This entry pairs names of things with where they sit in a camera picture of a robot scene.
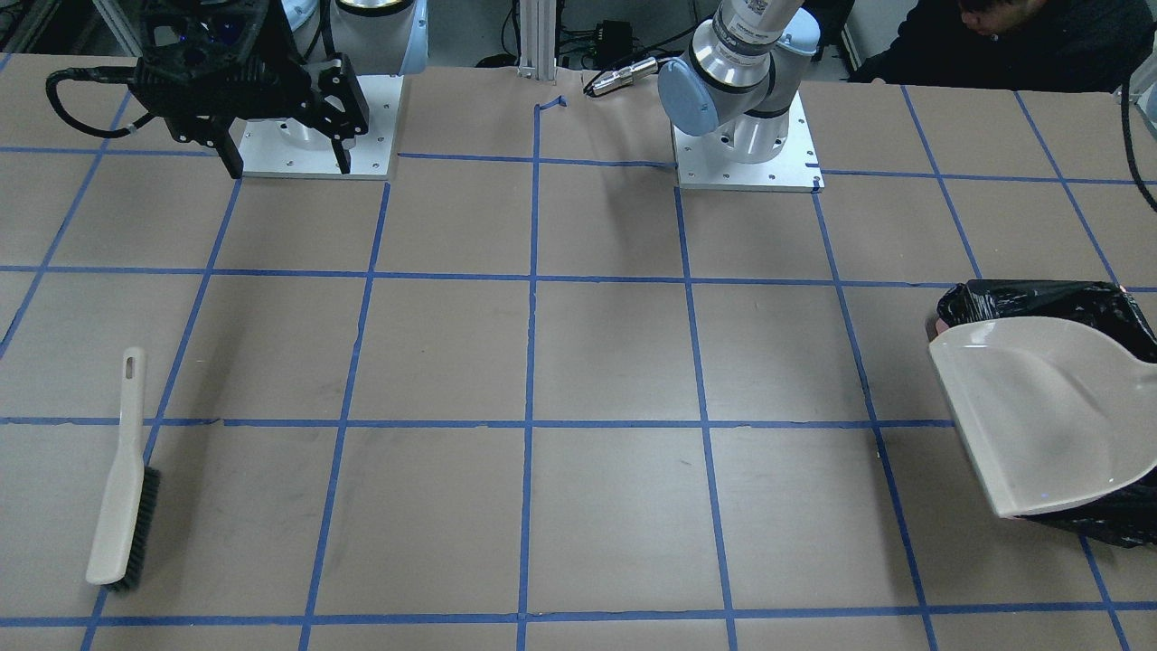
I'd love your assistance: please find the beige plastic dustpan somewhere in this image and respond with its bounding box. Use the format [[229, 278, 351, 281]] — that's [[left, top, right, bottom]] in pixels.
[[928, 316, 1156, 519]]

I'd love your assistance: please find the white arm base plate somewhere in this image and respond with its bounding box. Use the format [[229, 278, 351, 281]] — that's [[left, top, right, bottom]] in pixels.
[[671, 93, 825, 193], [237, 75, 408, 182]]

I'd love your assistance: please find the bin with black bag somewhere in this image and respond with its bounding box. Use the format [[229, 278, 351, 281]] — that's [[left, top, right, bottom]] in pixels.
[[929, 279, 1154, 548]]

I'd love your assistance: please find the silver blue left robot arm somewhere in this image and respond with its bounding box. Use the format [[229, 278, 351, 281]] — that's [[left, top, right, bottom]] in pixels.
[[658, 1, 821, 164]]

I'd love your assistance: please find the beige hand brush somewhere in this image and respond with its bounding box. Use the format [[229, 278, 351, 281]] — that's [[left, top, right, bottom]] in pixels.
[[84, 346, 161, 592]]

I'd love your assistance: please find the aluminium frame post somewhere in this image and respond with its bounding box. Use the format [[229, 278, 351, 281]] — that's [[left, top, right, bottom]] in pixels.
[[516, 0, 559, 86]]

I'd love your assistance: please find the person in black clothes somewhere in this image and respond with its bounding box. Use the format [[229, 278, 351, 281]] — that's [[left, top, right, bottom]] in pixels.
[[850, 1, 1154, 93]]

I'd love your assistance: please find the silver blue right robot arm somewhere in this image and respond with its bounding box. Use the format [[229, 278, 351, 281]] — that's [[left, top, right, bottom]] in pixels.
[[127, 1, 428, 180]]

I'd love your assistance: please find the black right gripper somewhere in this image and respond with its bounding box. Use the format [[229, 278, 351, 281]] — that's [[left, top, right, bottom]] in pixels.
[[128, 1, 369, 180]]

